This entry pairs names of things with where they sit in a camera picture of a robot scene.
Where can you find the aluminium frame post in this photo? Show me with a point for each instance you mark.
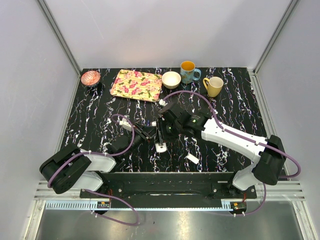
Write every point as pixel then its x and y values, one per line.
pixel 276 34
pixel 59 35

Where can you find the blue butterfly mug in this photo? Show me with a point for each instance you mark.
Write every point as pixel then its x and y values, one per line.
pixel 189 72

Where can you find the right aluminium frame post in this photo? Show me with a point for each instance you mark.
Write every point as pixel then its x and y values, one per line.
pixel 276 34

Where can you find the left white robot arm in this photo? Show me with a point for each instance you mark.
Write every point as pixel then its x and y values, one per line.
pixel 73 167

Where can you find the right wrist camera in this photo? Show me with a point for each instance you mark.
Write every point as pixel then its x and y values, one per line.
pixel 162 102

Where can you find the white remote control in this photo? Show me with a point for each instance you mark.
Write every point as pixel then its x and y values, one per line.
pixel 159 149

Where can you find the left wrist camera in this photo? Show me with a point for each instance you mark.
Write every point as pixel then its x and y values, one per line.
pixel 125 123

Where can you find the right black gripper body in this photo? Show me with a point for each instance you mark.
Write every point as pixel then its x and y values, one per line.
pixel 172 129

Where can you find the cream ceramic bowl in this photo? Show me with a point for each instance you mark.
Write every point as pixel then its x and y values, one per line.
pixel 171 79

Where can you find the floral rectangular tray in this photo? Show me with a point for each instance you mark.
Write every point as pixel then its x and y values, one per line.
pixel 137 85

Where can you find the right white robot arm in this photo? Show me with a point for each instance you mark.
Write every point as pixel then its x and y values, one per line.
pixel 266 161

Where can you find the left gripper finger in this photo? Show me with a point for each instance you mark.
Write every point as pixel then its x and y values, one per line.
pixel 151 136
pixel 146 129

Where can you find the white battery compartment cover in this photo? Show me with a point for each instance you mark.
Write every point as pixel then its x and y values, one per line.
pixel 192 158

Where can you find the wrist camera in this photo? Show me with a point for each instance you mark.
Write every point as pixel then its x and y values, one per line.
pixel 125 123
pixel 162 102

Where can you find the yellow mug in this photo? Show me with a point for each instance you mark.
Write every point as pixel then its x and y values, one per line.
pixel 213 85

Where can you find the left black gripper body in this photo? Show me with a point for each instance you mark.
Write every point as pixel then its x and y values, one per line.
pixel 139 131

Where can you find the left aluminium frame post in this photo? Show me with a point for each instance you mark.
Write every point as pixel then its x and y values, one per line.
pixel 59 35

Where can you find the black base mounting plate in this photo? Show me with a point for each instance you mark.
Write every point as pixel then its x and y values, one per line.
pixel 169 190

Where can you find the red patterned small bowl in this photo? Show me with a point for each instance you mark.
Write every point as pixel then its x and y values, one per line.
pixel 90 78

